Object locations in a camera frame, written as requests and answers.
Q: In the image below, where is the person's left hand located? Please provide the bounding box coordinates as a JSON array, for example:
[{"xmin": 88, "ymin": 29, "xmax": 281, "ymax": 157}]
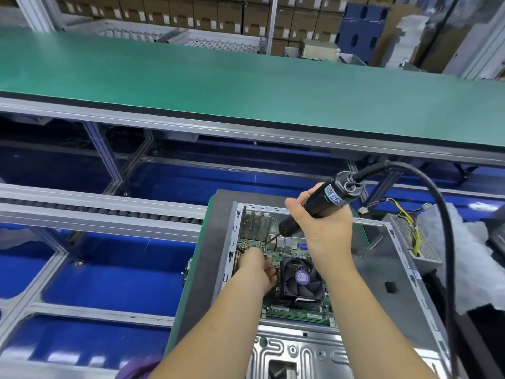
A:
[{"xmin": 234, "ymin": 247, "xmax": 279, "ymax": 297}]

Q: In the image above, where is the metal heatsink cooler fan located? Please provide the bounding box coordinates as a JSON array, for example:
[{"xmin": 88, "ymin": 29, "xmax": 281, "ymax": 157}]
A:
[{"xmin": 279, "ymin": 256, "xmax": 326, "ymax": 303}]

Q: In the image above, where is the black and silver computer case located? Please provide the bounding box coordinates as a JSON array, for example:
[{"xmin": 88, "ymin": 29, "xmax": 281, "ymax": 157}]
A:
[{"xmin": 211, "ymin": 189, "xmax": 452, "ymax": 379}]

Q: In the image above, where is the small purple object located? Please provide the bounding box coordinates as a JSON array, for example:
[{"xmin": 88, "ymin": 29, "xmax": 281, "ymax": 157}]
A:
[{"xmin": 115, "ymin": 356, "xmax": 164, "ymax": 379}]

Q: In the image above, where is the person's right hand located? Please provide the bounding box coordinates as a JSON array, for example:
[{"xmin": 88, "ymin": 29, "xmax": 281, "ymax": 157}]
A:
[{"xmin": 284, "ymin": 182, "xmax": 358, "ymax": 275}]

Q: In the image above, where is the green conveyor belt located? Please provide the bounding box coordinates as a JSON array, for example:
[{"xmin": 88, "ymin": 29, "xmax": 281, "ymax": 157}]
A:
[{"xmin": 0, "ymin": 26, "xmax": 505, "ymax": 148}]

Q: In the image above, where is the aluminium roller conveyor rail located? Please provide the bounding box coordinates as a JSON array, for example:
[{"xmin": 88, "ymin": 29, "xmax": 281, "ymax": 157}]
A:
[{"xmin": 0, "ymin": 182, "xmax": 210, "ymax": 245}]

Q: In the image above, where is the person's right forearm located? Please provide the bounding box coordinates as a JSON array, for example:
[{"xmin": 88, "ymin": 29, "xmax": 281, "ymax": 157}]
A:
[{"xmin": 319, "ymin": 260, "xmax": 440, "ymax": 379}]

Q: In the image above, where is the white bubble wrap bag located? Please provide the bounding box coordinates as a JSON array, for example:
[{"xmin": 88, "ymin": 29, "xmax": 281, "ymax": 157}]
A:
[{"xmin": 418, "ymin": 203, "xmax": 505, "ymax": 316}]

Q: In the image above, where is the green motherboard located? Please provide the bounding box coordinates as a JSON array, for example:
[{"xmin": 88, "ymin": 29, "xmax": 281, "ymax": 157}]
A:
[{"xmin": 235, "ymin": 207, "xmax": 337, "ymax": 325}]

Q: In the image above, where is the person's left forearm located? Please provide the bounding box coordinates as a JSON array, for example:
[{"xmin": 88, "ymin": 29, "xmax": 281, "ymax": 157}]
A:
[{"xmin": 150, "ymin": 275, "xmax": 274, "ymax": 379}]

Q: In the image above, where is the grey power supply unit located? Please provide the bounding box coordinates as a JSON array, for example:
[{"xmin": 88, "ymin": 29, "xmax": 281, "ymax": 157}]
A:
[{"xmin": 371, "ymin": 198, "xmax": 446, "ymax": 276}]

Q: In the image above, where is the black electric screwdriver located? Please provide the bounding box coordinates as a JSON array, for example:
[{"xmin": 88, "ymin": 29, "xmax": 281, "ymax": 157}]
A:
[{"xmin": 267, "ymin": 171, "xmax": 367, "ymax": 246}]

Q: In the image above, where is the stack of cardboard boxes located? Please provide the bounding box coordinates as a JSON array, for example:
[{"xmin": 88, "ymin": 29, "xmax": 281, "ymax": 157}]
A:
[{"xmin": 47, "ymin": 0, "xmax": 396, "ymax": 58}]

